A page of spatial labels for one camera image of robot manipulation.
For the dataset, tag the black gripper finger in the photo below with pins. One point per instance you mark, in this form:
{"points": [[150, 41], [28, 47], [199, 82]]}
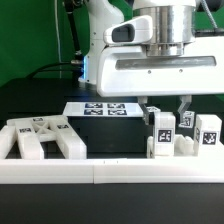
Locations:
{"points": [[186, 101], [145, 110]]}

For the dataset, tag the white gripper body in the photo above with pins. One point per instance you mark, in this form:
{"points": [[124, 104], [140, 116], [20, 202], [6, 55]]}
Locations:
{"points": [[130, 71]]}

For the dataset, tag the white chair seat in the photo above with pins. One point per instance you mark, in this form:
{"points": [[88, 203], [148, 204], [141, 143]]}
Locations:
{"points": [[179, 146]]}

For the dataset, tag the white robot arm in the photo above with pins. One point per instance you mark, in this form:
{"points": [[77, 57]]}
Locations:
{"points": [[158, 52]]}

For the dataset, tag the white chair backrest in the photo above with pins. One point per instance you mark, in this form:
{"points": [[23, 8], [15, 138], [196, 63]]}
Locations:
{"points": [[31, 132]]}

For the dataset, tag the white tagged cube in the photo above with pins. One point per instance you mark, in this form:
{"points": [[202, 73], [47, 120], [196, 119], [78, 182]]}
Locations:
{"points": [[153, 109], [188, 120]]}

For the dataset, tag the white tagged cube right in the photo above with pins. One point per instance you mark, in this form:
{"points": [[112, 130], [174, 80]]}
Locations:
{"points": [[188, 120]]}

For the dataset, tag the white base tag plate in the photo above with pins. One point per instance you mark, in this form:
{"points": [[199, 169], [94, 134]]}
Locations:
{"points": [[102, 109]]}

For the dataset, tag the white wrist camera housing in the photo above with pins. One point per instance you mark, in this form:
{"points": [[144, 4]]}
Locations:
{"points": [[135, 31]]}

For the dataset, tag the white U-shaped frame wall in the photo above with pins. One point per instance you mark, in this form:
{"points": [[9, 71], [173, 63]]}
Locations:
{"points": [[99, 171]]}

